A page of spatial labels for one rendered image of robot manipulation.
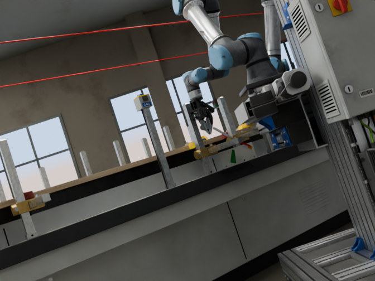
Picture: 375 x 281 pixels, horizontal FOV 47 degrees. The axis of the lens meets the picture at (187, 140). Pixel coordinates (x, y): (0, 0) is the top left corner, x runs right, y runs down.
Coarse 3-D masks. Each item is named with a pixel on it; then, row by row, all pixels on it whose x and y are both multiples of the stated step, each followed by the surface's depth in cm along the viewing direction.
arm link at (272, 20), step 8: (264, 0) 212; (272, 0) 210; (264, 8) 215; (272, 8) 212; (272, 16) 212; (272, 24) 212; (272, 32) 212; (272, 40) 212; (280, 40) 214; (272, 48) 213; (280, 48) 214; (272, 56) 213; (280, 56) 214; (272, 64) 211; (280, 64) 212
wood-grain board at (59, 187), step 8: (248, 128) 283; (168, 152) 249; (176, 152) 252; (144, 160) 241; (152, 160) 243; (112, 168) 230; (120, 168) 233; (128, 168) 235; (88, 176) 223; (96, 176) 225; (104, 176) 230; (64, 184) 216; (72, 184) 218; (40, 192) 210; (48, 192) 211; (8, 200) 202; (0, 208) 199
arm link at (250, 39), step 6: (240, 36) 197; (246, 36) 195; (252, 36) 195; (258, 36) 196; (246, 42) 194; (252, 42) 194; (258, 42) 195; (264, 42) 199; (246, 48) 192; (252, 48) 193; (258, 48) 195; (264, 48) 196; (252, 54) 194; (258, 54) 194; (264, 54) 195; (246, 60) 194; (252, 60) 195
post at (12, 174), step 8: (0, 144) 190; (8, 152) 191; (8, 160) 191; (8, 168) 190; (8, 176) 191; (16, 176) 191; (16, 184) 190; (16, 192) 189; (16, 200) 189; (24, 200) 190; (24, 216) 189; (24, 224) 188; (32, 224) 190
